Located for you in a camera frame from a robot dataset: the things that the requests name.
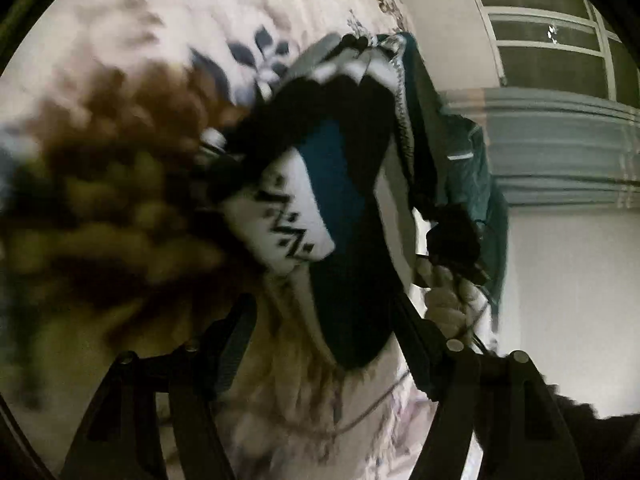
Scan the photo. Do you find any striped knit sweater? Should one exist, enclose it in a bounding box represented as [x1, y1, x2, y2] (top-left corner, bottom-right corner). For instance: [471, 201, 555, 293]
[202, 31, 443, 368]

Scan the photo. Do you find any dark green quilted blanket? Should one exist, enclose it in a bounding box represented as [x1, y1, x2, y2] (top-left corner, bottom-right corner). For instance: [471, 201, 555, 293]
[397, 34, 510, 308]

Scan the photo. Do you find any floral quilt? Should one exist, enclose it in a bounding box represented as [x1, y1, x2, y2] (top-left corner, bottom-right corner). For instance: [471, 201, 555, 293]
[0, 0, 481, 480]

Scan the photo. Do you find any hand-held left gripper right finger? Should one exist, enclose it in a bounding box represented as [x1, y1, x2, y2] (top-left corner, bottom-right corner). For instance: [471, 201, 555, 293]
[395, 294, 586, 480]

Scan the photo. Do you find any person's right forearm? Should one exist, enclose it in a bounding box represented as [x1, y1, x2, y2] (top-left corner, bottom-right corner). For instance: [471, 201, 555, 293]
[547, 382, 640, 480]

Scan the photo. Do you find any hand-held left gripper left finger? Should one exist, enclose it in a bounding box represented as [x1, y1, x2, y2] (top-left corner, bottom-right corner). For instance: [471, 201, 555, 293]
[59, 294, 259, 480]

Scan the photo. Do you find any window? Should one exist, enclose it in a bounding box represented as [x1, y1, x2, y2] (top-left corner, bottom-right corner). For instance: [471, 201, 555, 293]
[457, 0, 640, 103]

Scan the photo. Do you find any grey-blue striped curtain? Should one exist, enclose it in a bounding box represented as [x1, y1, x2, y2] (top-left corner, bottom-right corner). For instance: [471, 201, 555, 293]
[440, 87, 640, 207]

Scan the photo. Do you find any person's right hand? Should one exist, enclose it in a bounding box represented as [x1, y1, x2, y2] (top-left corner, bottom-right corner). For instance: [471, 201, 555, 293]
[424, 262, 483, 338]

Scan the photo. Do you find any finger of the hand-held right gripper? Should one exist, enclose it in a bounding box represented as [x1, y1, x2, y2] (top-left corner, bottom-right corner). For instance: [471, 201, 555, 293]
[199, 127, 242, 198]

